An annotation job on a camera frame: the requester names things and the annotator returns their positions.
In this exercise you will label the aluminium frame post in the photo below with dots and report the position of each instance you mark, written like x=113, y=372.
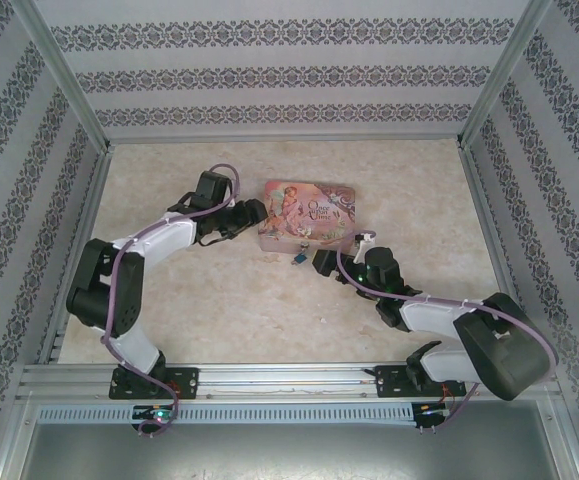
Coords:
x=509, y=65
x=64, y=75

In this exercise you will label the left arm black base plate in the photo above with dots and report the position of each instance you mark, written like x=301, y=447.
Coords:
x=184, y=382

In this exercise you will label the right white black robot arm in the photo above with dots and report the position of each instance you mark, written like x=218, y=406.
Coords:
x=479, y=340

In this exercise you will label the aluminium mounting rail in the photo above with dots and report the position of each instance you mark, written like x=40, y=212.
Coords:
x=279, y=382

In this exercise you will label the circuit board with green light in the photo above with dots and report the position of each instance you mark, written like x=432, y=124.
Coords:
x=158, y=414

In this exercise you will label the left aluminium frame post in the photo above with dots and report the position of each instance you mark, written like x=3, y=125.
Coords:
x=64, y=75

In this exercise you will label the right aluminium frame post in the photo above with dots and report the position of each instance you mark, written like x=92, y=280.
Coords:
x=509, y=65

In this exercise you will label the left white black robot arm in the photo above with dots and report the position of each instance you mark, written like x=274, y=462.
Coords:
x=134, y=260

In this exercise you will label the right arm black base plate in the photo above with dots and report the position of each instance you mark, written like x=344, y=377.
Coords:
x=389, y=382

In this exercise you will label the pink fairy picture tin box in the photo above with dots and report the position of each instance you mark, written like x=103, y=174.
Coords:
x=309, y=212

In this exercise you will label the small blue padlock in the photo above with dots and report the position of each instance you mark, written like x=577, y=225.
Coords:
x=299, y=258

